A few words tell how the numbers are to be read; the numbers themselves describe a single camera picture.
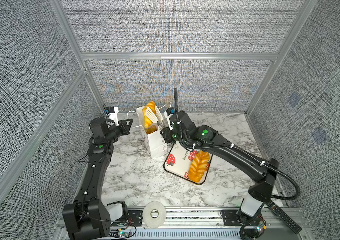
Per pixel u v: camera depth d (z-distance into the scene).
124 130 0.66
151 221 0.72
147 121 0.75
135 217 0.73
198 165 0.88
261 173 0.42
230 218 0.73
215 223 0.73
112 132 0.64
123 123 0.66
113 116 0.66
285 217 0.72
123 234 0.70
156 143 0.80
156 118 0.71
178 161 0.93
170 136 0.61
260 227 0.69
